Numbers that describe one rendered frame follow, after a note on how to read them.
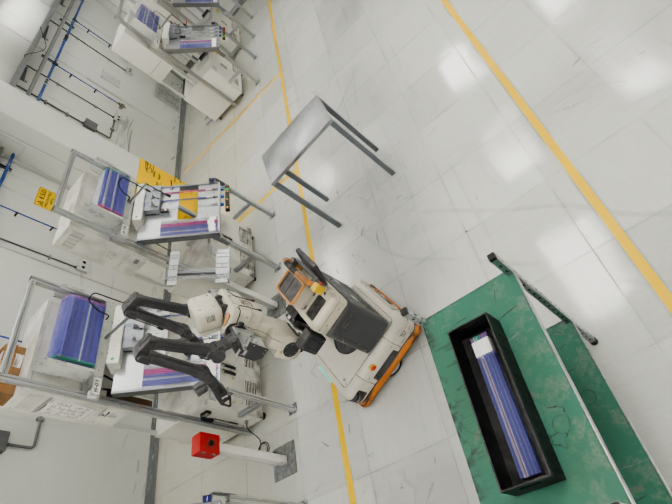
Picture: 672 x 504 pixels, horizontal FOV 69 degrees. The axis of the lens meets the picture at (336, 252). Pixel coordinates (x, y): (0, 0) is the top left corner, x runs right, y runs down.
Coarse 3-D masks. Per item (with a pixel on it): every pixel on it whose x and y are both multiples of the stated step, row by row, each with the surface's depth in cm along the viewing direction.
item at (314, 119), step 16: (304, 112) 397; (320, 112) 379; (336, 112) 409; (288, 128) 405; (304, 128) 386; (320, 128) 369; (336, 128) 371; (352, 128) 422; (272, 144) 414; (288, 144) 394; (304, 144) 376; (368, 144) 437; (272, 160) 401; (288, 160) 383; (272, 176) 390; (288, 176) 435; (288, 192) 396; (320, 192) 459; (336, 224) 432
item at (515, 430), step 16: (480, 336) 184; (480, 352) 181; (496, 352) 179; (480, 368) 178; (496, 368) 174; (496, 384) 172; (496, 400) 169; (512, 400) 165; (512, 416) 163; (512, 432) 161; (528, 432) 160; (512, 448) 159; (528, 448) 156; (528, 464) 154
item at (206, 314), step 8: (200, 296) 274; (208, 296) 274; (192, 304) 268; (200, 304) 267; (208, 304) 267; (216, 304) 267; (192, 312) 264; (200, 312) 261; (208, 312) 262; (216, 312) 263; (192, 320) 272; (200, 320) 260; (208, 320) 262; (216, 320) 265; (200, 328) 262; (208, 328) 264; (216, 328) 268
